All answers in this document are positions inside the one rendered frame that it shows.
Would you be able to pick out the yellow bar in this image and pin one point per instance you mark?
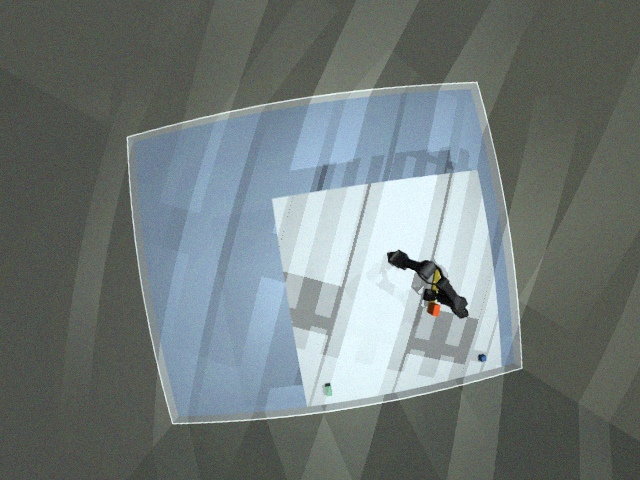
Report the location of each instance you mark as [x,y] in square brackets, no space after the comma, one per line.
[434,308]

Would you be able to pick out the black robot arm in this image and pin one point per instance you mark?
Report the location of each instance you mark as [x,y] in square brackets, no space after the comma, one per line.
[425,269]

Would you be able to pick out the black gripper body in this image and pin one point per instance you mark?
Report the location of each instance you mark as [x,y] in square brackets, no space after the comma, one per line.
[429,295]

